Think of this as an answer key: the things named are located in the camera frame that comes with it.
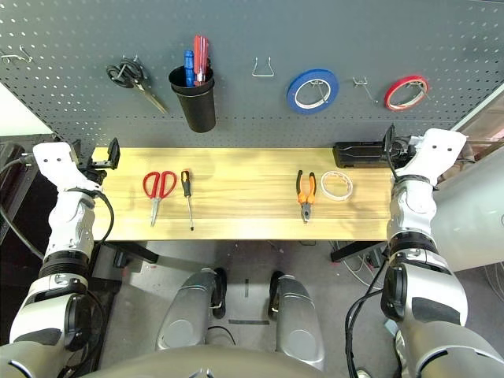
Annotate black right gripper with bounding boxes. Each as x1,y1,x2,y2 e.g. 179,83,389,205
384,124,418,172

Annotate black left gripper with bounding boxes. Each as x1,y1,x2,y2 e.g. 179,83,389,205
70,137,121,186

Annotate white tape roll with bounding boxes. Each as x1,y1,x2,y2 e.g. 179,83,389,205
320,170,354,203

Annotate red handled scissors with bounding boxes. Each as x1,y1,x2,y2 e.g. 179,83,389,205
142,170,177,228

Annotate black orange screwdriver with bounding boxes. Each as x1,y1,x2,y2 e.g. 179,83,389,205
180,169,195,232

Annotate orange black pliers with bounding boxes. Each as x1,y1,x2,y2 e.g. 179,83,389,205
295,169,317,224

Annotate dark grey pegboard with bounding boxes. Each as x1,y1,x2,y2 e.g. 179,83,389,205
0,0,504,150

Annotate small black tool case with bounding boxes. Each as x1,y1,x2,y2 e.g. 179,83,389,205
332,141,395,169

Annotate red tape roll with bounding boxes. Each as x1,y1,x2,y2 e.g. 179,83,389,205
384,75,431,113

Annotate silver tape peg hook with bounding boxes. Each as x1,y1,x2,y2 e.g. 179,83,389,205
309,80,331,104
353,77,379,106
409,80,432,102

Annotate large black equipment case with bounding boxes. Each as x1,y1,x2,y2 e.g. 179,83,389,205
0,135,58,241

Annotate silver scissors peg hook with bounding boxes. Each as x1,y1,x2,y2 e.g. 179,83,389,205
120,54,141,80

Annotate blue tape roll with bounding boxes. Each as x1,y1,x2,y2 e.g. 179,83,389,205
286,69,340,115

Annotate black cup holder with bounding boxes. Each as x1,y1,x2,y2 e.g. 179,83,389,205
168,65,217,133

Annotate white rounded machine shell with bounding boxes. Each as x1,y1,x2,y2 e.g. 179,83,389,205
431,143,504,272

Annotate silver double peg hook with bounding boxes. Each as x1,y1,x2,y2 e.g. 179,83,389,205
0,45,35,65

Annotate silver left robot leg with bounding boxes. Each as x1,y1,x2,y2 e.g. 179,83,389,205
155,267,221,351

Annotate silver robot leg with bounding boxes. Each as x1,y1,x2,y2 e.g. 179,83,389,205
271,273,326,371
155,267,221,351

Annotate black left robot foot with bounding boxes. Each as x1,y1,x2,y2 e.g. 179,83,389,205
212,267,228,320

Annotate black robot foot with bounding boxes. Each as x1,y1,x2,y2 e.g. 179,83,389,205
212,267,228,320
267,270,285,314

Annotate black right robot foot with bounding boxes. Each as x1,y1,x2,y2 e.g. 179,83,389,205
267,270,285,314

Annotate silver right robot leg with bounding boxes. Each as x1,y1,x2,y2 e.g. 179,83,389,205
271,273,326,371

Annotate grey robot torso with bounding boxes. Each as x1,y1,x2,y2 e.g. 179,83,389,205
0,342,328,378

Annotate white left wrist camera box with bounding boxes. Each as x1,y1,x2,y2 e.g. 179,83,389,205
31,141,102,194

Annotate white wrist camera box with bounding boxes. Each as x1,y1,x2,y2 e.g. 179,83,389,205
395,128,468,186
31,141,102,194

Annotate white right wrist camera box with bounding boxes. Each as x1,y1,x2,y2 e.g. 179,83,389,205
395,128,468,186

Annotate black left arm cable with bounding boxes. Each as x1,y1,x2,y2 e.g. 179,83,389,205
0,155,116,261

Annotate black handled scissors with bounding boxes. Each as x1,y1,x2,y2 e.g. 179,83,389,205
106,58,170,115

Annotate black table leg bracket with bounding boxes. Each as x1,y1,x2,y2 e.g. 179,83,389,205
102,239,158,265
330,239,389,263

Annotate blue handled screwdriver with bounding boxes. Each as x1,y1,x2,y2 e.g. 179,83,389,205
183,50,196,87

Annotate silver wire pliers hook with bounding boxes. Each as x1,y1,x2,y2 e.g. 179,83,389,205
251,57,276,79

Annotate red handled screwdriver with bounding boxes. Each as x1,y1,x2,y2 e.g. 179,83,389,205
192,35,212,83

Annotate black floor cable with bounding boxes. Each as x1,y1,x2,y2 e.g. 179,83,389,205
206,324,237,347

